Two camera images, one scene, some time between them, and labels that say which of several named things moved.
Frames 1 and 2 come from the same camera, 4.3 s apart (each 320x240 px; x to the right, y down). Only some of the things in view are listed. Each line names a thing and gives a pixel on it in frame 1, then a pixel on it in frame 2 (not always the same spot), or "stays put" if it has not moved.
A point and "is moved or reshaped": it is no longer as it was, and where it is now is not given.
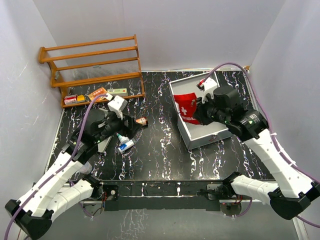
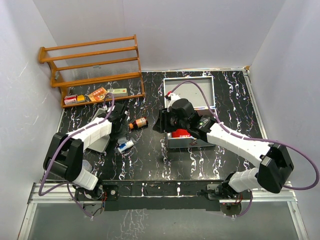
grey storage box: [196, 135] is moved or reshaped
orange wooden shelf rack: [95, 71] stays put
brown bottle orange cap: [142, 121] stays put
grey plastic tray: [102, 145] stays put
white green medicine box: [122, 92] stays put
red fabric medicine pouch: [187, 103] is moved or reshaped
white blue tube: [126, 146] stays put
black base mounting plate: [196, 195] stays put
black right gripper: [200, 109] → [162, 126]
